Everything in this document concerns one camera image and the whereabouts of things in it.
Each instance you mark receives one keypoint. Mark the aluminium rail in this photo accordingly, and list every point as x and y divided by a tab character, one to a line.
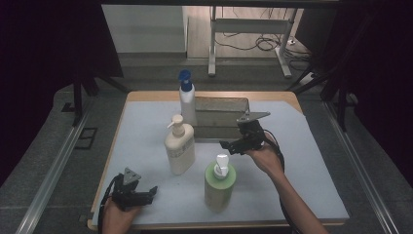
52	169
360	169

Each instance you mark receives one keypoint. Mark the white metal table frame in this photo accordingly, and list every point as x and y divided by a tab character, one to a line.
250	26

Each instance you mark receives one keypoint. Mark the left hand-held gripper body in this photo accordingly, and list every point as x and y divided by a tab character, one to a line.
125	191

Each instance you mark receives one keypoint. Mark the black metal stand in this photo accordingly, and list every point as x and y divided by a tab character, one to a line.
337	97
79	97

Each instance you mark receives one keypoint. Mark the green pump bottle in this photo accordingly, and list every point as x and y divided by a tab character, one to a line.
218	191

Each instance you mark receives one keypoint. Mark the metal mesh basket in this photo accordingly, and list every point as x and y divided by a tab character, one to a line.
217	120

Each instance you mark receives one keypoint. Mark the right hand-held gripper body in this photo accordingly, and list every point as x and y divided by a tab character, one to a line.
251	133

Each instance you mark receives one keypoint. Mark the cream pump bottle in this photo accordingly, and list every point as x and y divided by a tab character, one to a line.
180	156

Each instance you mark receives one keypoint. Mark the white power strip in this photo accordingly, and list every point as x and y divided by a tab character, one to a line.
291	41

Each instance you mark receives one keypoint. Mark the dark curtain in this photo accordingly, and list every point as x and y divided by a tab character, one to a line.
39	48
386	65

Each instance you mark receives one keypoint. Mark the pale blue table mat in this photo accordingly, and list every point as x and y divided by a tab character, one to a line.
146	130

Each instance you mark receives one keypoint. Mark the person's left hand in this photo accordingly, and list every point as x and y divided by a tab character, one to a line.
118	219

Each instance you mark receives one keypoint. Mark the person's right hand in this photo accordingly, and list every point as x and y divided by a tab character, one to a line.
266	159

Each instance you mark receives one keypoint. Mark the white panel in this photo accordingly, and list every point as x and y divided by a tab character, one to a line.
142	29

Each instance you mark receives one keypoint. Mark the white bottle with blue cap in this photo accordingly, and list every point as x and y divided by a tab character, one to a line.
187	104

